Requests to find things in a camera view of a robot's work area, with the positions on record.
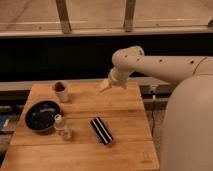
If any beige ceramic cup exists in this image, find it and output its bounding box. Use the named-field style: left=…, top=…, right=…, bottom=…
left=52, top=81, right=69, bottom=102

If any wooden post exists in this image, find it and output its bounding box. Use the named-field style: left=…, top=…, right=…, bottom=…
left=123, top=0, right=136, bottom=32
left=55, top=0, right=72, bottom=34

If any left wooden post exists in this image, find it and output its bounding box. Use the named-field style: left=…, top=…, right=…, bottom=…
left=55, top=0, right=72, bottom=34

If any black white striped block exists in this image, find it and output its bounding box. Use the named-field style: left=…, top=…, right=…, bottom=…
left=90, top=117, right=114, bottom=145

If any black round bowl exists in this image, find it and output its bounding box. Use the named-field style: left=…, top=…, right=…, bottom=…
left=25, top=100, right=61, bottom=132

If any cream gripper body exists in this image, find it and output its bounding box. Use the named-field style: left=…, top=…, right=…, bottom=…
left=99, top=68, right=128, bottom=92

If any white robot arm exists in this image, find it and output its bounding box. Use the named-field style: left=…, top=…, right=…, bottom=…
left=100, top=46, right=213, bottom=171

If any blue object at left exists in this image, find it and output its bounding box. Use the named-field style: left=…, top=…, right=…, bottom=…
left=0, top=115, right=9, bottom=131

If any right wooden post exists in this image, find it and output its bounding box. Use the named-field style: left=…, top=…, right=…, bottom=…
left=123, top=0, right=136, bottom=32

